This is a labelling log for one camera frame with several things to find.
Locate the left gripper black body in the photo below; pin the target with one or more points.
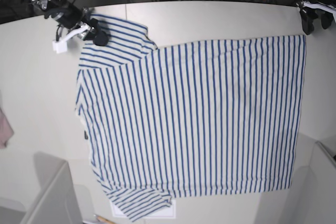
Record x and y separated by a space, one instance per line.
307 23

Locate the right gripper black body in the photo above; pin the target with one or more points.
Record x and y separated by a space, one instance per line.
72 18

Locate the blue white striped T-shirt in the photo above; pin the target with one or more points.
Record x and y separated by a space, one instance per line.
203 118

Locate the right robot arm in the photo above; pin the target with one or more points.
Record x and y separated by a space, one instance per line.
45 5

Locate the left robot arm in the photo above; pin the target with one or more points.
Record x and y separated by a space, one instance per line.
327 2

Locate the pink cloth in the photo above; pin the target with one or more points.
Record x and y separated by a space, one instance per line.
6 131

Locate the grey partition panel left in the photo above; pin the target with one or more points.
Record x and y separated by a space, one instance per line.
38 189

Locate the grey partition panel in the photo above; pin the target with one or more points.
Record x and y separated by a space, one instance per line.
312 194
38 189

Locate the white table slot plate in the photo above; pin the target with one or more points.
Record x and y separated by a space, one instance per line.
164 213

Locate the grey partition panel right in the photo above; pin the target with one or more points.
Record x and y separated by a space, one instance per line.
312 194

